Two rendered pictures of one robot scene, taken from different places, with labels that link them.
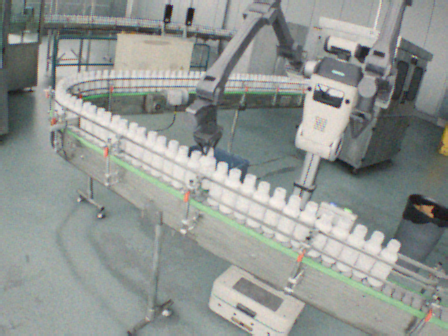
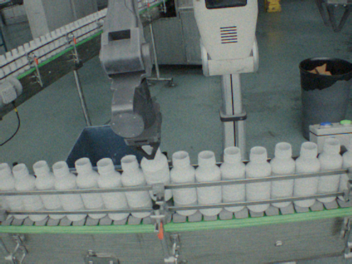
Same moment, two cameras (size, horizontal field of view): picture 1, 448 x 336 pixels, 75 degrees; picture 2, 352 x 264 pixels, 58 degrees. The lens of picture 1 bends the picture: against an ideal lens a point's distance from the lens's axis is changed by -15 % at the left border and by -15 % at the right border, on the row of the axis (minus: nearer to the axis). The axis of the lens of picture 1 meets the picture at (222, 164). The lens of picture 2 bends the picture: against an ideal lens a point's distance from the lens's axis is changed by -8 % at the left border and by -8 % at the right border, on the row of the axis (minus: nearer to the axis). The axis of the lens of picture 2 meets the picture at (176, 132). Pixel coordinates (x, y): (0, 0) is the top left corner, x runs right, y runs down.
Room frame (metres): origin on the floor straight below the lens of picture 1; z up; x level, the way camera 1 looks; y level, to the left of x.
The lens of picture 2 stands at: (0.51, 0.23, 1.60)
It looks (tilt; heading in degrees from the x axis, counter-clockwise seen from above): 29 degrees down; 339
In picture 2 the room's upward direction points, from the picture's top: 8 degrees counter-clockwise
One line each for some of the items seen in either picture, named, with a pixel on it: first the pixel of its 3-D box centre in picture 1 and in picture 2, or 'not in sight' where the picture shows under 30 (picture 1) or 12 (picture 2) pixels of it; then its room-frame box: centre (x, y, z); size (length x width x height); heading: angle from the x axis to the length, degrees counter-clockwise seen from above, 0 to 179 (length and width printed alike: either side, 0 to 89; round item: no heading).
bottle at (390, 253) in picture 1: (384, 263); not in sight; (0.81, -0.57, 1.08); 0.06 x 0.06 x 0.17
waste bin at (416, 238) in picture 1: (416, 237); (324, 101); (2.30, -1.81, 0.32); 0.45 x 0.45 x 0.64
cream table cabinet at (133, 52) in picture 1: (150, 72); not in sight; (5.37, 1.45, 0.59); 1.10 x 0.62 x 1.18; 134
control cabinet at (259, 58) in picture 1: (255, 56); (48, 7); (7.51, -0.23, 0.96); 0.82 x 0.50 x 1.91; 134
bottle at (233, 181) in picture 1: (231, 191); (208, 183); (1.09, -0.05, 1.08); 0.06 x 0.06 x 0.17
